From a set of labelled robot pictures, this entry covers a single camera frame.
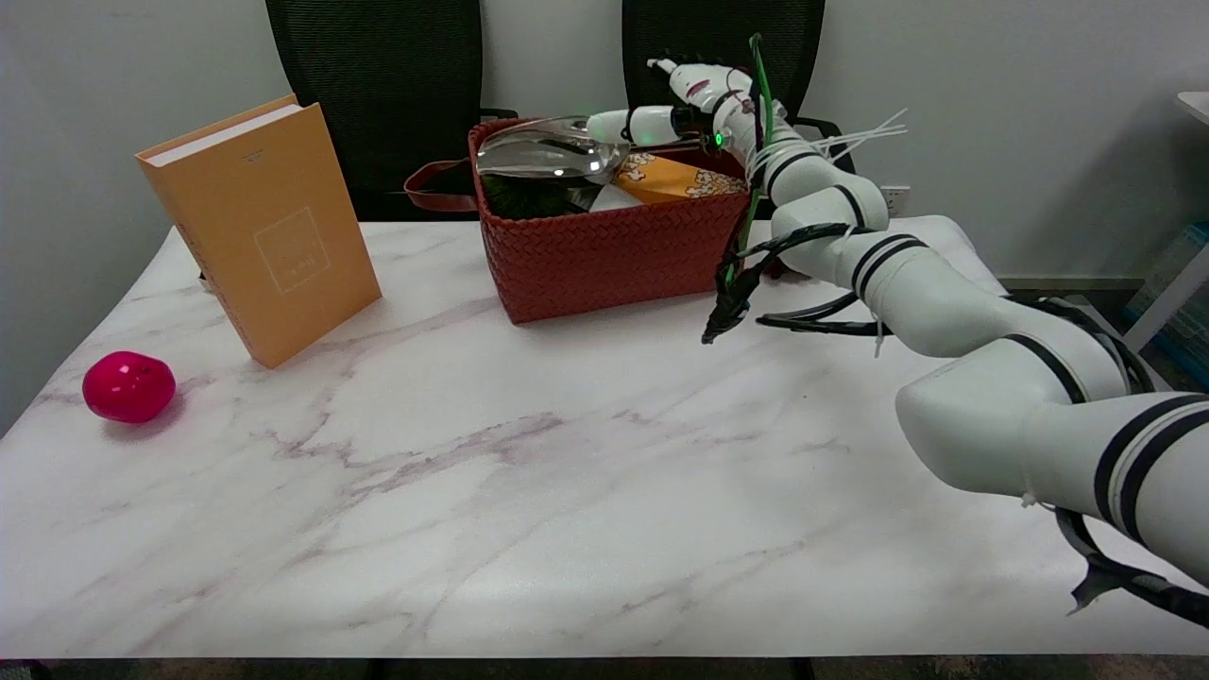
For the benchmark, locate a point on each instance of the blue storage box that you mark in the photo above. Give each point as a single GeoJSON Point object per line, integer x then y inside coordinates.
{"type": "Point", "coordinates": [1185, 345]}

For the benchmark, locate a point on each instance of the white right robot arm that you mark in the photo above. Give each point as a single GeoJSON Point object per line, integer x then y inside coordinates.
{"type": "Point", "coordinates": [973, 312]}

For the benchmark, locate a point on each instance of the stainless steel scoop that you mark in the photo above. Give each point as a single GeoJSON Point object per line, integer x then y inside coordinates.
{"type": "Point", "coordinates": [553, 151]}

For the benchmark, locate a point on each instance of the white packet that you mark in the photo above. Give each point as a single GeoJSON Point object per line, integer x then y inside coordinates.
{"type": "Point", "coordinates": [616, 199]}

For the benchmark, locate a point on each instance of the white wall outlet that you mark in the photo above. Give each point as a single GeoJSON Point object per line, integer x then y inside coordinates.
{"type": "Point", "coordinates": [895, 198]}

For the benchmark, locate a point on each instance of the orange hardcover book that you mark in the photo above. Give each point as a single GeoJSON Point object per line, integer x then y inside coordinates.
{"type": "Point", "coordinates": [269, 236]}

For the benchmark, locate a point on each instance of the black mesh office chair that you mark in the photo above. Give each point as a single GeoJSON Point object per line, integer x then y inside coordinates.
{"type": "Point", "coordinates": [680, 33]}
{"type": "Point", "coordinates": [387, 94]}

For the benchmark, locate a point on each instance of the green spiky ball plant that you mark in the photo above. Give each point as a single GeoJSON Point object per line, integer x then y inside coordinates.
{"type": "Point", "coordinates": [529, 200]}

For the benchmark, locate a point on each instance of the white side table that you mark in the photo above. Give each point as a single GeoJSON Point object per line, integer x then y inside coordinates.
{"type": "Point", "coordinates": [1198, 104]}

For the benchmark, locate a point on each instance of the red woven basket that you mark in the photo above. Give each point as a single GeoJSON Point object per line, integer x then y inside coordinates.
{"type": "Point", "coordinates": [586, 264]}

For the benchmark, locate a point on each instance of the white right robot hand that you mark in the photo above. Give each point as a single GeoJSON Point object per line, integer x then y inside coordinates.
{"type": "Point", "coordinates": [718, 104]}

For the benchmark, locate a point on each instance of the pink plastic ball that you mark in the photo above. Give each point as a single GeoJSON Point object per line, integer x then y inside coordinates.
{"type": "Point", "coordinates": [128, 386]}

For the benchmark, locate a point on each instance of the orange popcorn box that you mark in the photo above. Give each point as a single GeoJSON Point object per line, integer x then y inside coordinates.
{"type": "Point", "coordinates": [675, 179]}

